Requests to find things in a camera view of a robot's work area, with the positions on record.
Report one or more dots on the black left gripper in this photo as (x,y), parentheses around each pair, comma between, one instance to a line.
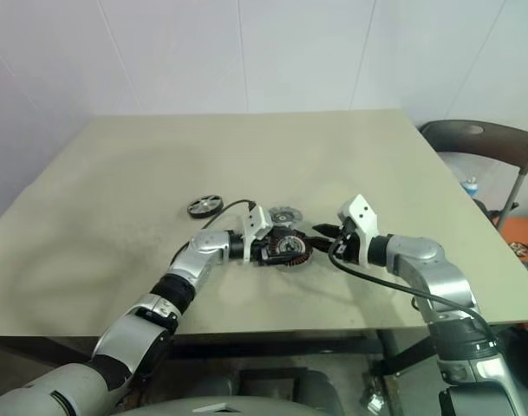
(259,250)

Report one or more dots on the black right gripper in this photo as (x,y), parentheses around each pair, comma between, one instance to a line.
(351,248)

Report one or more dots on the copper-wound motor housing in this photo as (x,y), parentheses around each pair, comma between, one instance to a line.
(289,250)

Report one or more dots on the grey metal motor lid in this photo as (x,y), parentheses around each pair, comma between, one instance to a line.
(285,216)

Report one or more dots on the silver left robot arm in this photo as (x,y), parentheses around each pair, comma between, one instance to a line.
(203,243)

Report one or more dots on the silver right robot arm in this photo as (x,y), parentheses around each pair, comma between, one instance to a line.
(419,255)

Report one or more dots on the black spoked rotor wheel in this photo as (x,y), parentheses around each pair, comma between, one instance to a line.
(205,206)

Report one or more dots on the dark folding chair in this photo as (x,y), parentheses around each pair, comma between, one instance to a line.
(484,143)

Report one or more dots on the orange crate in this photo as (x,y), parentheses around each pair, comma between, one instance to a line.
(523,229)

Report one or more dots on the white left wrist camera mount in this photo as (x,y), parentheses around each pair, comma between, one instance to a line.
(255,221)

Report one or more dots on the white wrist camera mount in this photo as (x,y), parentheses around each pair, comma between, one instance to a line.
(362,212)
(255,221)

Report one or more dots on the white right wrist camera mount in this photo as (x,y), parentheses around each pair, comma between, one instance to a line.
(362,212)

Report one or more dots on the black table frame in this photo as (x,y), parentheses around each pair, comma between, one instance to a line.
(289,346)

